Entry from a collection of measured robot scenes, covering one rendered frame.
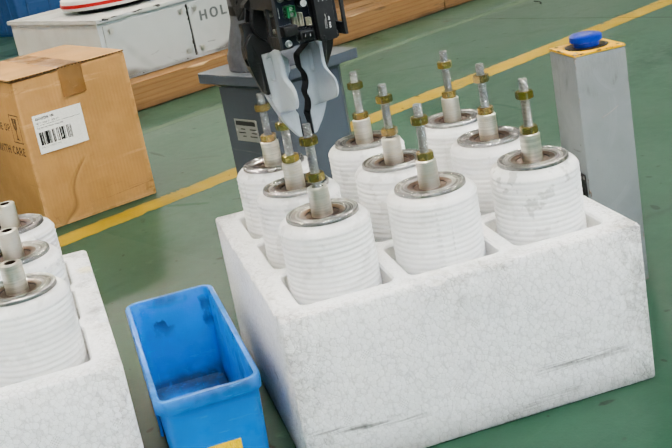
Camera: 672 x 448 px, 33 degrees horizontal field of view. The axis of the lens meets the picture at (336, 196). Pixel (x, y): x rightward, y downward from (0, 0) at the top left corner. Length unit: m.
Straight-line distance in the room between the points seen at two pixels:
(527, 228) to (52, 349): 0.50
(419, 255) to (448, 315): 0.07
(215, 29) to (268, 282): 2.27
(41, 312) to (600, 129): 0.72
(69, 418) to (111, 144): 1.22
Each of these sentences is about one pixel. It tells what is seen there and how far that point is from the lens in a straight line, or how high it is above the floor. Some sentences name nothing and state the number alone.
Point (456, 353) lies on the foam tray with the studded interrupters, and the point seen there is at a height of 0.10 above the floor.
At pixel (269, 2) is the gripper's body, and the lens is 1.03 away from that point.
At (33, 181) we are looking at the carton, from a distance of 2.23.
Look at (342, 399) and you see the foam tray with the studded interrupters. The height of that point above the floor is 0.08.
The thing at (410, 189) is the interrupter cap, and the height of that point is 0.25.
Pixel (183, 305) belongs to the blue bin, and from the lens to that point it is 1.40.
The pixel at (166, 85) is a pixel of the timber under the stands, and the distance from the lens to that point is 3.24.
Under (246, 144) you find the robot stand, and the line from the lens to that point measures 1.77.
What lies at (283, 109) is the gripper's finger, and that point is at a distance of 1.10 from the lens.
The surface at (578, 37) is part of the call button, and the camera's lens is 1.42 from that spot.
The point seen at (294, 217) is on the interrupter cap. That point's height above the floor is 0.25.
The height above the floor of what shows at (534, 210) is 0.21.
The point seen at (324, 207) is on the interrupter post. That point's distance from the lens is 1.14.
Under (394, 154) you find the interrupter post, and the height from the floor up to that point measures 0.26.
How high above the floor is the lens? 0.60
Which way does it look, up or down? 17 degrees down
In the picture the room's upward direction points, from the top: 11 degrees counter-clockwise
